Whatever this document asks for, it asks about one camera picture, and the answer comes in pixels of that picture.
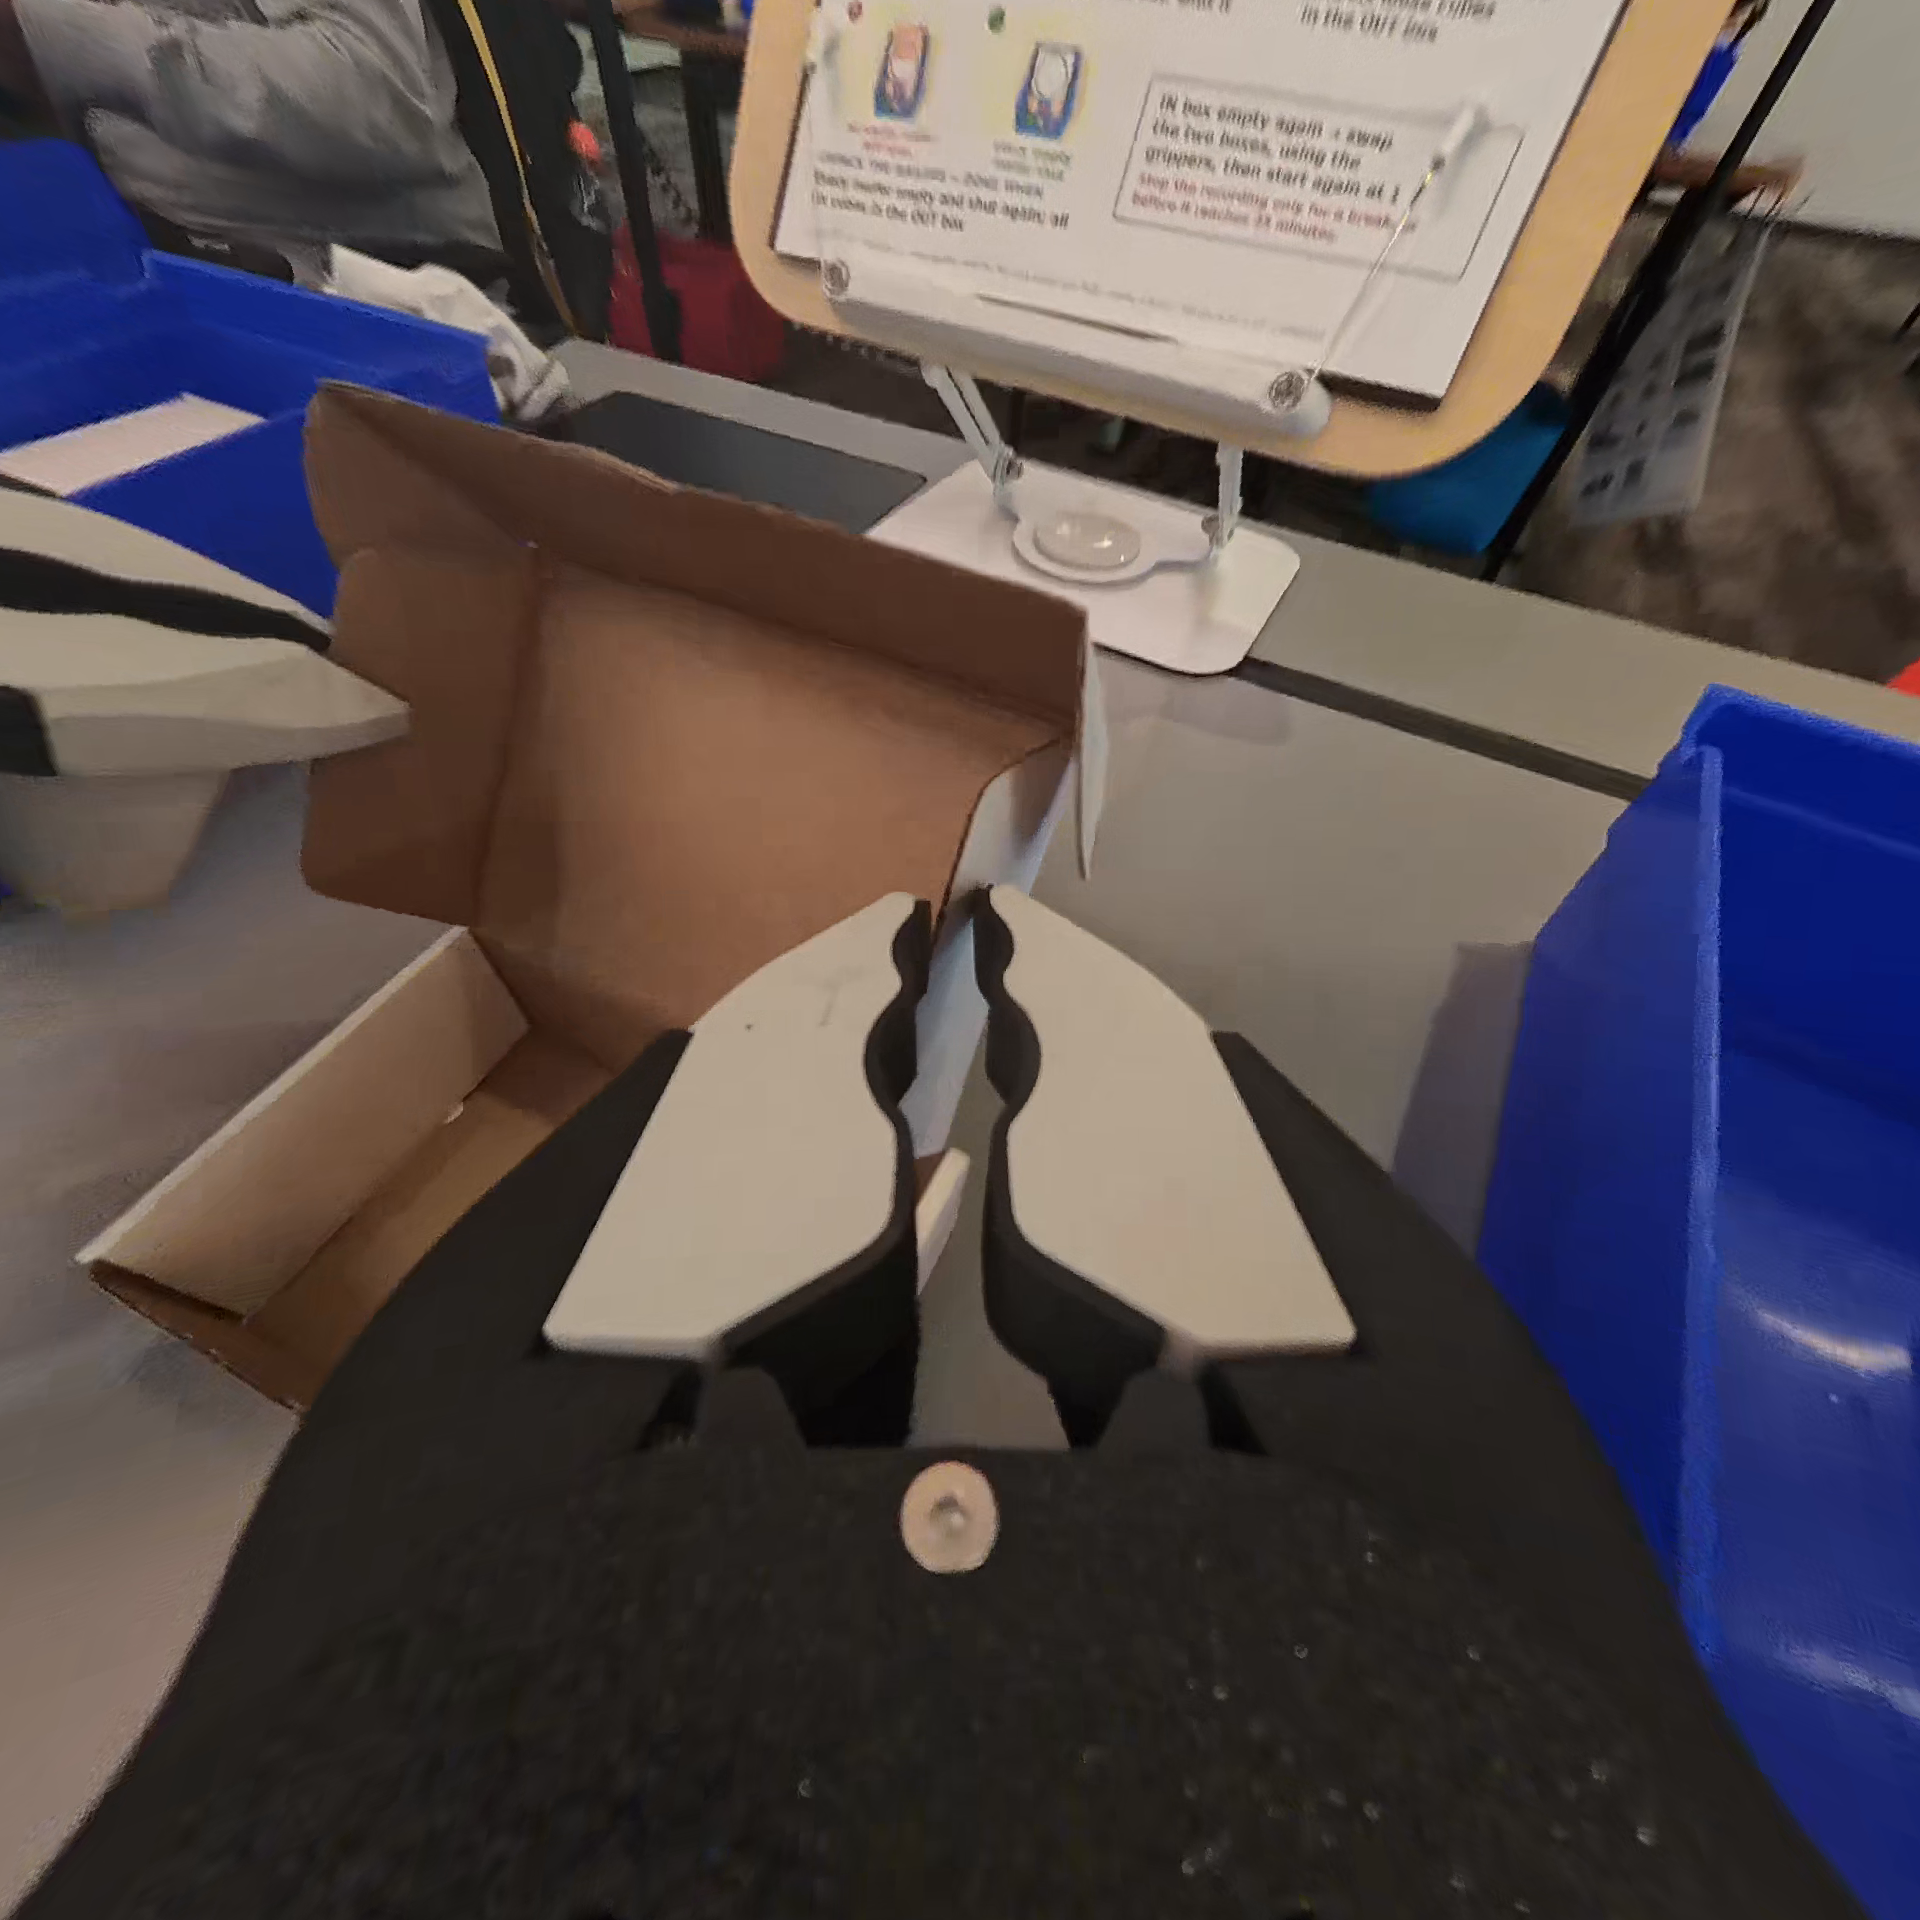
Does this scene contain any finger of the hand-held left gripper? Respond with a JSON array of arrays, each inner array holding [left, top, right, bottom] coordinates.
[[0, 611, 417, 923], [0, 479, 333, 655]]

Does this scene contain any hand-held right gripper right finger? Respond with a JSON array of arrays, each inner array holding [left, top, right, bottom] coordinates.
[[965, 885, 1364, 1456]]

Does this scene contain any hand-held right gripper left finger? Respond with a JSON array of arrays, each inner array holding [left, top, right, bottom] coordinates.
[[538, 892, 938, 1456]]

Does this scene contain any white cardboard box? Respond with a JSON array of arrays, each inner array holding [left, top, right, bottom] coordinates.
[[77, 384, 1114, 1414], [0, 392, 277, 499]]

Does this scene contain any white cloth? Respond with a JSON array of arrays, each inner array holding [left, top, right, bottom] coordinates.
[[322, 245, 580, 425]]

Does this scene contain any white document stand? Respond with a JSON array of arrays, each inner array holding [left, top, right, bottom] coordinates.
[[727, 0, 1740, 676]]

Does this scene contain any red bag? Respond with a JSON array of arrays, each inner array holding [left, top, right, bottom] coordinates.
[[610, 225, 786, 384]]

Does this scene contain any blue bag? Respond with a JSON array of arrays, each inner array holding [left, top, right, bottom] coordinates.
[[1390, 384, 1579, 559]]

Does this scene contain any grey printed sign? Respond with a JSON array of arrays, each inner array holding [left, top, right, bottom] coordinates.
[[1579, 192, 1788, 527]]

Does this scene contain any instruction sheet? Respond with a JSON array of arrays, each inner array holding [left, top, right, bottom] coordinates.
[[771, 0, 1628, 399]]

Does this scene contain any black tripod pole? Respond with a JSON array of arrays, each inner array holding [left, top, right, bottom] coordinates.
[[1476, 0, 1841, 589]]

